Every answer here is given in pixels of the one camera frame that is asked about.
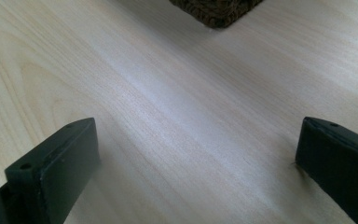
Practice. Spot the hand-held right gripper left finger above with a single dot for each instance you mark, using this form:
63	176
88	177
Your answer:
56	174

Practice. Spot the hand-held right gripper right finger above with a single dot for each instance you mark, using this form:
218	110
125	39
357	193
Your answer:
341	161

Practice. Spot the dark brown woven basket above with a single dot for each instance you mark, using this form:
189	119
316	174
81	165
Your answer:
216	11

